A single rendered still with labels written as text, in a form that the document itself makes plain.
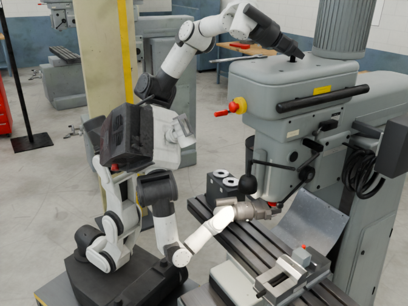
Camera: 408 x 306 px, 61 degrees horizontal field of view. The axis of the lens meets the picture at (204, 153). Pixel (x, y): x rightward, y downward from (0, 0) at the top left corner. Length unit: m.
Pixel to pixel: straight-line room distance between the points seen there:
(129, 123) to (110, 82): 1.55
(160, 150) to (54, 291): 1.40
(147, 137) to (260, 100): 0.46
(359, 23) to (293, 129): 0.45
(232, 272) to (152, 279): 0.56
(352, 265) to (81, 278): 1.52
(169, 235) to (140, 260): 0.91
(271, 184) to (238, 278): 0.56
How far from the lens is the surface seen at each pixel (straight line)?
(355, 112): 1.55
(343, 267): 2.03
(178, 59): 1.42
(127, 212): 1.82
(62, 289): 2.48
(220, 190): 1.86
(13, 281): 3.25
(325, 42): 1.44
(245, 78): 1.20
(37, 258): 3.38
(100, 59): 2.78
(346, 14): 1.41
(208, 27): 1.32
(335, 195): 1.84
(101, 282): 2.22
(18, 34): 10.02
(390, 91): 1.73
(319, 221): 1.90
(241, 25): 1.18
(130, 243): 2.06
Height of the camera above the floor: 2.16
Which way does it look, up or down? 27 degrees down
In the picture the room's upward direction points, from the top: 1 degrees clockwise
